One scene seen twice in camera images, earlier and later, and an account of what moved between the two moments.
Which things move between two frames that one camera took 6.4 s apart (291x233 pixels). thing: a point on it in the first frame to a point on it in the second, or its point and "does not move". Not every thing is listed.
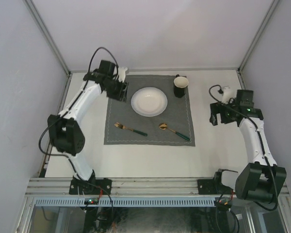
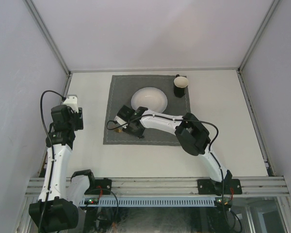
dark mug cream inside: (180, 82) does not move
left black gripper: (121, 95) to (78, 116)
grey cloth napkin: (177, 115) does not move
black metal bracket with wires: (92, 187) does not move
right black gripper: (217, 108) to (138, 134)
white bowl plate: (149, 101) does not move
